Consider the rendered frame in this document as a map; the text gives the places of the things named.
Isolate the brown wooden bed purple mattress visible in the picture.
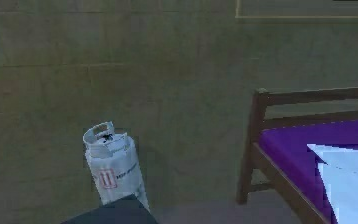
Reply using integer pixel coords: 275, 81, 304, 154
236, 86, 358, 224

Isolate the white bed sheet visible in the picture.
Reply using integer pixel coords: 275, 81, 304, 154
306, 143, 358, 224

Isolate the white gas cylinder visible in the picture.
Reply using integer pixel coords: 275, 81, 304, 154
82, 121, 151, 212

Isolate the dark blue box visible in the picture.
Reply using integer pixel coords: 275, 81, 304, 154
60, 194, 159, 224

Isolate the framed wall picture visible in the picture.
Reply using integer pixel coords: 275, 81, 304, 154
235, 0, 358, 20

